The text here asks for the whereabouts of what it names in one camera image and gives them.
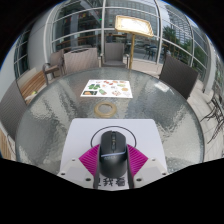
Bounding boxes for dark wicker chair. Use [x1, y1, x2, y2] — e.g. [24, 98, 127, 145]
[42, 48, 65, 85]
[0, 79, 28, 142]
[100, 41, 130, 70]
[62, 47, 102, 76]
[158, 54, 200, 101]

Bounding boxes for brass table hole ring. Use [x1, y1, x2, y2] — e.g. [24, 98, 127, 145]
[93, 101, 119, 119]

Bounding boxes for white mouse pad, circle print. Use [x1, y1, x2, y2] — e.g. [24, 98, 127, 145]
[59, 117, 168, 191]

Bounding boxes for black computer mouse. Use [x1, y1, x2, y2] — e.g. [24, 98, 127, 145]
[98, 130, 129, 180]

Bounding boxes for wooden slat bench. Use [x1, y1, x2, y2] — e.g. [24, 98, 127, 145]
[16, 69, 48, 102]

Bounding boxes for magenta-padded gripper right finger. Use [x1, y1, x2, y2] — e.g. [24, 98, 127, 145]
[126, 143, 169, 190]

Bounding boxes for printed picture menu card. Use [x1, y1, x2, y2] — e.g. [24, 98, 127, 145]
[79, 78, 134, 100]

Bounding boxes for black metal chair group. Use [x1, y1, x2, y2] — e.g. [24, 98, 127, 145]
[200, 89, 224, 145]

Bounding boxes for gold-framed menu stand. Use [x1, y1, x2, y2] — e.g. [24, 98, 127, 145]
[114, 14, 155, 71]

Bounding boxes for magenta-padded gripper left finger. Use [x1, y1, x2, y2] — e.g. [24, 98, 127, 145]
[56, 143, 101, 190]

